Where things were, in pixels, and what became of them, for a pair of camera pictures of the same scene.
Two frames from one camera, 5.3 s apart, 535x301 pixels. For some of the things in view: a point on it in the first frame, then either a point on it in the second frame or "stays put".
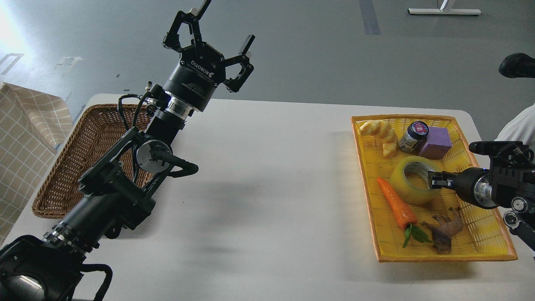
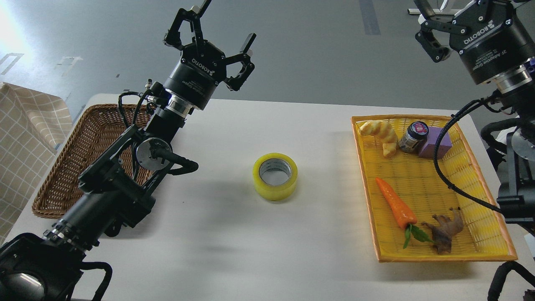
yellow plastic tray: [408, 221] stays put
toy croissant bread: [386, 133] stays put
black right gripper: [465, 181] -> [497, 39]
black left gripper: [196, 80] stays put
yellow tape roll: [419, 167] -> [275, 176]
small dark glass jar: [415, 138] stays put
